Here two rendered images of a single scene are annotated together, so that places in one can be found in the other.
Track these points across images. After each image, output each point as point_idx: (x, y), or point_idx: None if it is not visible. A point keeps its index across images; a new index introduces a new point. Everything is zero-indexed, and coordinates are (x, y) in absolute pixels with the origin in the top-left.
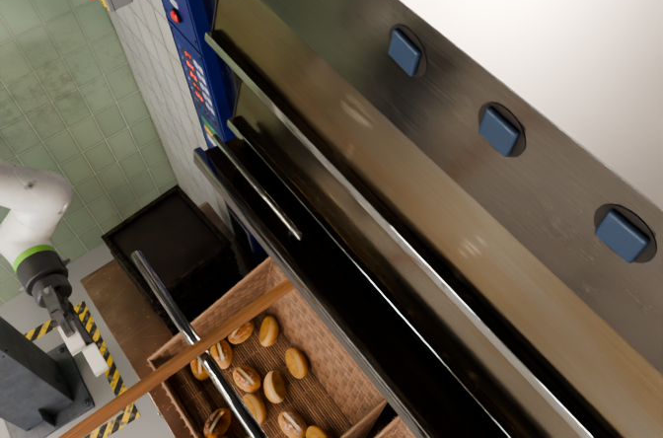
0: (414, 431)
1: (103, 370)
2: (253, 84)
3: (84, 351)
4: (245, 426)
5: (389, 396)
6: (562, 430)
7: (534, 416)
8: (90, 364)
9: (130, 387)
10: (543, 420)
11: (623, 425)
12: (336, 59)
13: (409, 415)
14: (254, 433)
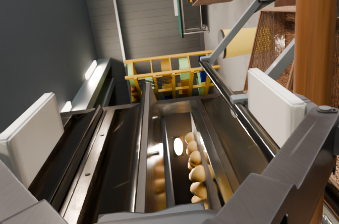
0: (140, 185)
1: (248, 94)
2: None
3: (285, 106)
4: (262, 141)
5: (135, 204)
6: (108, 202)
7: (114, 207)
8: (262, 83)
9: (309, 97)
10: (112, 206)
11: (46, 199)
12: None
13: (130, 193)
14: (254, 138)
